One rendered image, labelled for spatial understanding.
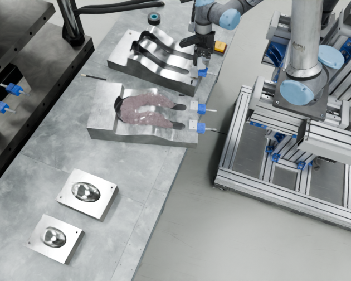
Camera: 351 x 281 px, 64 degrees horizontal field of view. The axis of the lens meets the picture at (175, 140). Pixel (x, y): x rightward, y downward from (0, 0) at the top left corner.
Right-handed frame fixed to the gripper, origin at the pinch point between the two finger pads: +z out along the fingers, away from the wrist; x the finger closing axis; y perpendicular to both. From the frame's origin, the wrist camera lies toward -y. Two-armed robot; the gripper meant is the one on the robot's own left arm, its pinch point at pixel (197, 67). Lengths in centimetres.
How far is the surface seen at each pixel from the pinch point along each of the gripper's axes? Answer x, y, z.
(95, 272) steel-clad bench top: -97, -7, 27
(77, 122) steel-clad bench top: -43, -47, 14
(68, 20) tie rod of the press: 1, -72, -11
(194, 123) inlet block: -26.1, 7.9, 11.2
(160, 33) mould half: 16.2, -26.3, -3.8
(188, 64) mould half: 5.2, -6.4, 3.9
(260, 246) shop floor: -33, 60, 110
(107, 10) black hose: 21, -61, -9
